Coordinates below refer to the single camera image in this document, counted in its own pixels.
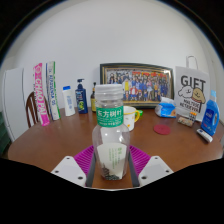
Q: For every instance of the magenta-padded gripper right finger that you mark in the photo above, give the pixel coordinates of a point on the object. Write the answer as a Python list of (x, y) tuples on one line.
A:
[(155, 168)]

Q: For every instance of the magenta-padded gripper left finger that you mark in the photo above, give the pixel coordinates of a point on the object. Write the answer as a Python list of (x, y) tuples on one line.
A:
[(68, 168)]

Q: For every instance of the clear bottle with green label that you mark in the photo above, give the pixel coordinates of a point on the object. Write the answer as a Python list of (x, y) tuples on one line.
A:
[(111, 133)]

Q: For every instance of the flat round red coaster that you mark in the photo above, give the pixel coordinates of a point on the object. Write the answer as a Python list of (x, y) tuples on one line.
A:
[(162, 129)]

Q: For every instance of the small patterned packet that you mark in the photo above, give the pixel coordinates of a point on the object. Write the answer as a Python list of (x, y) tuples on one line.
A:
[(185, 121)]

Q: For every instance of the white remote control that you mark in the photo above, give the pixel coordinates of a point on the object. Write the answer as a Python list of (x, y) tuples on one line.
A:
[(204, 135)]

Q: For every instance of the blue tissue pack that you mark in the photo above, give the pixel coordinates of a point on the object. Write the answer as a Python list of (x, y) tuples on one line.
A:
[(165, 110)]

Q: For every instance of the puzzle cube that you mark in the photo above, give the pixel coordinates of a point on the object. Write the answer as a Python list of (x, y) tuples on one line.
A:
[(192, 116)]

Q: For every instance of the white bottle with blue cap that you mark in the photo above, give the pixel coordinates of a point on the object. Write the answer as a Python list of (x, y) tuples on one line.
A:
[(69, 103)]

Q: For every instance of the wooden chair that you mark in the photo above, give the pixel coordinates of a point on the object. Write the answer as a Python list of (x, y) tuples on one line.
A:
[(31, 113)]

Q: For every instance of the dark blue pump bottle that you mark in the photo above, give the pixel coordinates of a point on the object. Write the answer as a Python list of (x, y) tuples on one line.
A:
[(81, 100)]

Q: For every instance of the amber pump bottle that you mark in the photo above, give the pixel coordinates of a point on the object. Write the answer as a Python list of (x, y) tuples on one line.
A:
[(93, 103)]

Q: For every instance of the blue detergent bottle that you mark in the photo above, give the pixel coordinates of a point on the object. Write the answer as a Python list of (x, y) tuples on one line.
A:
[(210, 118)]

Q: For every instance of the tall green and white box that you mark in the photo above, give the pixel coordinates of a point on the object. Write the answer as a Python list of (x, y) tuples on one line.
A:
[(53, 93)]

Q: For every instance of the tall pink box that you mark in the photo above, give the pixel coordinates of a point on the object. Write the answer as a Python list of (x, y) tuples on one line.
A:
[(41, 96)]

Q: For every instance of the framed group picture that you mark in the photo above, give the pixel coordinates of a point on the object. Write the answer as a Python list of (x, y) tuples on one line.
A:
[(146, 85)]

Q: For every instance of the white paper gift bag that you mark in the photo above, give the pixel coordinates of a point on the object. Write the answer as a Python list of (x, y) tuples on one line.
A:
[(193, 93)]

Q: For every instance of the white flat board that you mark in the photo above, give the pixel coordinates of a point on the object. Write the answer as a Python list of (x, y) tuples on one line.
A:
[(16, 100)]

